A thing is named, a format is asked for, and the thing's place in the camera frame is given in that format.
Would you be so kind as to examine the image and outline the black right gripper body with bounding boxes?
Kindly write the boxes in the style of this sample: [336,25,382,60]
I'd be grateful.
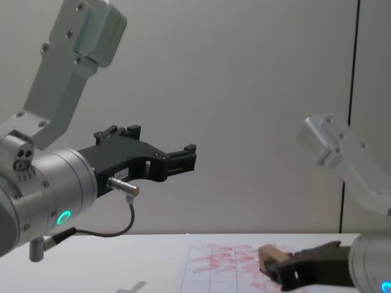
[280,241,356,291]

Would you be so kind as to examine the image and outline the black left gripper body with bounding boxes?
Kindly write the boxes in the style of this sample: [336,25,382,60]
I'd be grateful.
[78,139,169,198]

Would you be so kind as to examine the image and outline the tan rectangular eraser block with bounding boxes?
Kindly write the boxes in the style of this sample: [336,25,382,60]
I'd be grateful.
[257,244,294,273]

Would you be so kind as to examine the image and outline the white gridded paper, red marks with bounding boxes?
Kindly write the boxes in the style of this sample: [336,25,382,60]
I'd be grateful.
[178,233,362,293]

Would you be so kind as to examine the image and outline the thin dark gripper cable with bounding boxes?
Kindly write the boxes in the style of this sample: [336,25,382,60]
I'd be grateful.
[29,176,142,262]

